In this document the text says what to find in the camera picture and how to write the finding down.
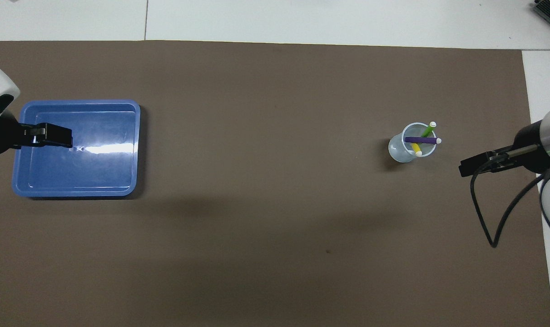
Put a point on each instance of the clear plastic cup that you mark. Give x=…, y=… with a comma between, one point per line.
x=398, y=152

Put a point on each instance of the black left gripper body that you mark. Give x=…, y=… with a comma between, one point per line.
x=4, y=136

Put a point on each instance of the purple pen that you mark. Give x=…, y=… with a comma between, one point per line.
x=422, y=140

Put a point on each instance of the yellow pen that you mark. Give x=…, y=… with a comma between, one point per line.
x=416, y=149

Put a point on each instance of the brown table mat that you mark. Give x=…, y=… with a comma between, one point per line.
x=265, y=181

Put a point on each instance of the blue plastic tray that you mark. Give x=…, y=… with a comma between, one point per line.
x=102, y=172

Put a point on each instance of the green pen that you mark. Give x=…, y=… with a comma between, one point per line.
x=428, y=130

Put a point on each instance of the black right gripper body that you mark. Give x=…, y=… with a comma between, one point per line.
x=536, y=136

